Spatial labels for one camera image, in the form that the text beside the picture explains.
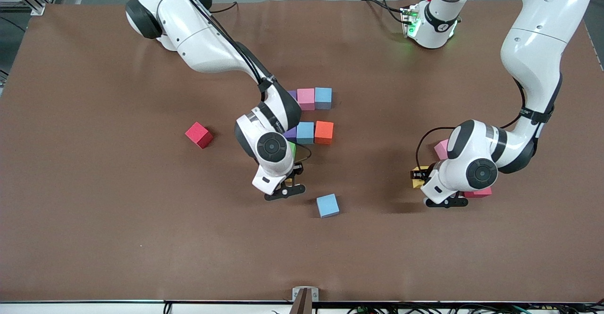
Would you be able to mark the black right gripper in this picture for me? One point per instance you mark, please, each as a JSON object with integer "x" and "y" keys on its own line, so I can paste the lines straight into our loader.
{"x": 297, "y": 169}

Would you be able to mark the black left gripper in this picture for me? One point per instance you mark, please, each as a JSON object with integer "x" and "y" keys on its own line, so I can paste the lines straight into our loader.
{"x": 419, "y": 175}

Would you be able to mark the green foam cube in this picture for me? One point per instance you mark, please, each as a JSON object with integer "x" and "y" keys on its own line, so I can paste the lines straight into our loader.
{"x": 293, "y": 149}

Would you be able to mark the purple foam cube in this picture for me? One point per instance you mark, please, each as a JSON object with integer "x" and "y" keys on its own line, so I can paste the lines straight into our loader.
{"x": 293, "y": 95}
{"x": 290, "y": 133}

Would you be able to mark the blue foam cube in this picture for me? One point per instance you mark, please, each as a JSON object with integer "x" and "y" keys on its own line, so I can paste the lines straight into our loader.
{"x": 305, "y": 132}
{"x": 323, "y": 97}
{"x": 327, "y": 205}

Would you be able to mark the orange foam cube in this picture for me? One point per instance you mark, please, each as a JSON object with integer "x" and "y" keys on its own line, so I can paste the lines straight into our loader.
{"x": 324, "y": 132}

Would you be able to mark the pink foam cube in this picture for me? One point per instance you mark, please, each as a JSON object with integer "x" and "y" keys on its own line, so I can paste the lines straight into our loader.
{"x": 441, "y": 148}
{"x": 306, "y": 98}

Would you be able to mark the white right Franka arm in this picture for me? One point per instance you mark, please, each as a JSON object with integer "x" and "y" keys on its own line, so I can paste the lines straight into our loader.
{"x": 198, "y": 45}

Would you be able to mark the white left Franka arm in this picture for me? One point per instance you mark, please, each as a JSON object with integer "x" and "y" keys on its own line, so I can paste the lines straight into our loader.
{"x": 533, "y": 45}

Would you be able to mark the red foam cube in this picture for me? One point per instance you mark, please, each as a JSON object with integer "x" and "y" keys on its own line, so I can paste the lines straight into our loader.
{"x": 480, "y": 192}
{"x": 198, "y": 134}

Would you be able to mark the brown table mat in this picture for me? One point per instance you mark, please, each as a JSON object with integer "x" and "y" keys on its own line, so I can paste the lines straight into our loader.
{"x": 141, "y": 238}

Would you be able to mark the silver metal mount bracket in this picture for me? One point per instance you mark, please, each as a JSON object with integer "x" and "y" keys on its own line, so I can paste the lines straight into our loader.
{"x": 313, "y": 294}

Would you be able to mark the white table edge rail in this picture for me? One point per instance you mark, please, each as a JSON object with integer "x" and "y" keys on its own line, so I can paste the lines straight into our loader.
{"x": 94, "y": 308}

